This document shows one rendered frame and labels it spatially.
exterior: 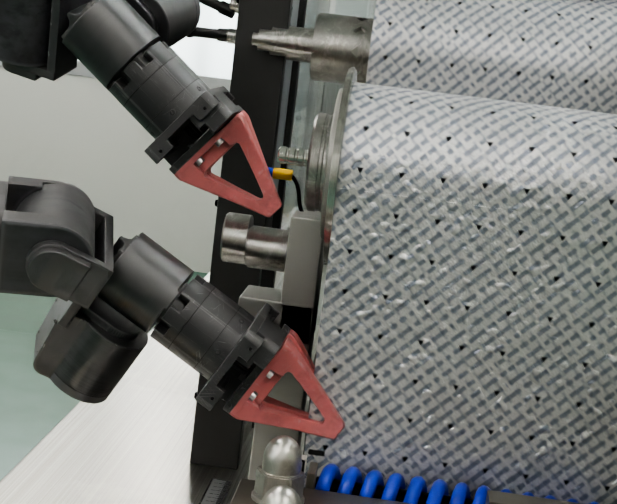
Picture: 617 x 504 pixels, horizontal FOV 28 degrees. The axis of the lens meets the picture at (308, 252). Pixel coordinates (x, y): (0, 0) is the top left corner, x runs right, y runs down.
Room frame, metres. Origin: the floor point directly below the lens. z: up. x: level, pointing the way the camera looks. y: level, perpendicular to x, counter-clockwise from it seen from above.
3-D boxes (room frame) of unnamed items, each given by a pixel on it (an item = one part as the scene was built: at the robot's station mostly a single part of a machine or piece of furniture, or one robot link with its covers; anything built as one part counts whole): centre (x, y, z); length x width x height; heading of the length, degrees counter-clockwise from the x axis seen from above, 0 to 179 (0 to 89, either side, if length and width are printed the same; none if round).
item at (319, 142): (0.94, 0.00, 1.25); 0.07 x 0.02 x 0.07; 176
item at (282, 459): (0.81, 0.00, 1.05); 0.04 x 0.04 x 0.04
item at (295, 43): (1.19, 0.05, 1.33); 0.06 x 0.03 x 0.03; 86
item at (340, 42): (1.19, -0.01, 1.33); 0.06 x 0.06 x 0.06; 86
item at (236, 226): (0.98, 0.06, 1.18); 0.04 x 0.02 x 0.04; 176
